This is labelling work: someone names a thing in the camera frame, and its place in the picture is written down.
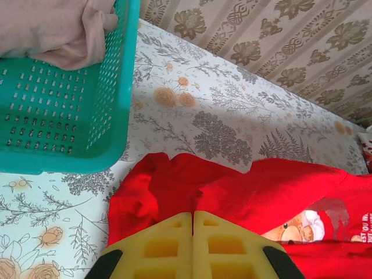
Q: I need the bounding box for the red bear print t-shirt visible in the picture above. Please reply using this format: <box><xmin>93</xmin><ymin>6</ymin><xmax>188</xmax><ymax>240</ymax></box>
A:
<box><xmin>107</xmin><ymin>152</ymin><xmax>372</xmax><ymax>279</ymax></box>

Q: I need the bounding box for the teal plastic basket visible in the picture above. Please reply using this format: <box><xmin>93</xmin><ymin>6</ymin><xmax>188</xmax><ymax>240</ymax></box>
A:
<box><xmin>0</xmin><ymin>0</ymin><xmax>142</xmax><ymax>175</ymax></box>

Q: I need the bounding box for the floral tablecloth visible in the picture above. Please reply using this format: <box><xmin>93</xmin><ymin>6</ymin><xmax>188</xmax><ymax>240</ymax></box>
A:
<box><xmin>0</xmin><ymin>19</ymin><xmax>367</xmax><ymax>279</ymax></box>

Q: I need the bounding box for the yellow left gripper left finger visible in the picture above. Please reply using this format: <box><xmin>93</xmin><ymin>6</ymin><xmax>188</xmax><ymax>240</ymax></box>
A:
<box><xmin>84</xmin><ymin>212</ymin><xmax>194</xmax><ymax>279</ymax></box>

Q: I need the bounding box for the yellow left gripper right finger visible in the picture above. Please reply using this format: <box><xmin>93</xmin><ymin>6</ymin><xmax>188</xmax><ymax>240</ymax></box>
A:
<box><xmin>193</xmin><ymin>210</ymin><xmax>306</xmax><ymax>279</ymax></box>

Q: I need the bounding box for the beige t-shirt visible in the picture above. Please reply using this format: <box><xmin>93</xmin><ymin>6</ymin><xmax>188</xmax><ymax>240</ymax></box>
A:
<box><xmin>0</xmin><ymin>0</ymin><xmax>120</xmax><ymax>71</ymax></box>

